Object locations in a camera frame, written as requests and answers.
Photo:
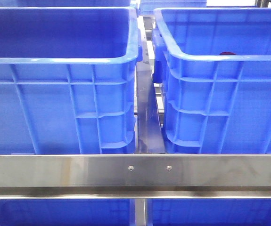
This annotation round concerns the red push button switch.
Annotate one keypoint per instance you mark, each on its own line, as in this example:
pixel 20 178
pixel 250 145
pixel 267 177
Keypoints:
pixel 226 53

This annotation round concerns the steel centre divider bar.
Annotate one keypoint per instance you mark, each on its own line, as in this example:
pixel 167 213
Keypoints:
pixel 149 139

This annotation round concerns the left blue plastic crate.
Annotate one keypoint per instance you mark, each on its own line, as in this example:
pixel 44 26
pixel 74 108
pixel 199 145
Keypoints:
pixel 67 80

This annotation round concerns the blue plastic crate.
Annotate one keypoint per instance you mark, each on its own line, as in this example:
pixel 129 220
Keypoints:
pixel 214 104
pixel 67 80

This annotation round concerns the right blue plastic crate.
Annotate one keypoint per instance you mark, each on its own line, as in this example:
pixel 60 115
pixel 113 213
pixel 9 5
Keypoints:
pixel 214 104

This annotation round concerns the lower right blue crate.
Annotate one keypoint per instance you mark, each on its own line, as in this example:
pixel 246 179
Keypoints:
pixel 210 212

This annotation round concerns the back right blue crate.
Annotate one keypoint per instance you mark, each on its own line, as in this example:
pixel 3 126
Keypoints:
pixel 147 6

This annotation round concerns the lower left blue crate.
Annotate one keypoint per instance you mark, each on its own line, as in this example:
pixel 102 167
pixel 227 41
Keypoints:
pixel 67 212

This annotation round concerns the back left blue crate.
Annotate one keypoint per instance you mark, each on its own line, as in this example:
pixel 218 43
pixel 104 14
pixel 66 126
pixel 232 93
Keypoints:
pixel 68 3

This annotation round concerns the steel shelf front rail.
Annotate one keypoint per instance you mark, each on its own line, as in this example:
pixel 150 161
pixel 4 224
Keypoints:
pixel 134 176

